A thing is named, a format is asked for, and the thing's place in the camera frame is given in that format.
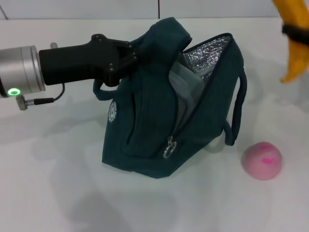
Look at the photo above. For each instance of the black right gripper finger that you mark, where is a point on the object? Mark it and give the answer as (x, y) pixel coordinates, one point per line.
(298, 33)

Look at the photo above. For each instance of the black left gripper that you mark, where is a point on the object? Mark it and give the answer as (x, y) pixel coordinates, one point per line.
(77, 62)

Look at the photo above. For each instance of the yellow banana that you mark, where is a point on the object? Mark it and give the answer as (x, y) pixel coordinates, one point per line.
(295, 60)

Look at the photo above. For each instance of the dark teal insulated lunch bag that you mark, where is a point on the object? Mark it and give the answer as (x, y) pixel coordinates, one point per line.
(149, 120)

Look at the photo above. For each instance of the clear plastic food container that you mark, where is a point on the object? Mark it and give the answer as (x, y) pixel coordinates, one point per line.
(186, 84)

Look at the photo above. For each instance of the pink peach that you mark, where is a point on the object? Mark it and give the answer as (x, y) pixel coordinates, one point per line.
(262, 162)

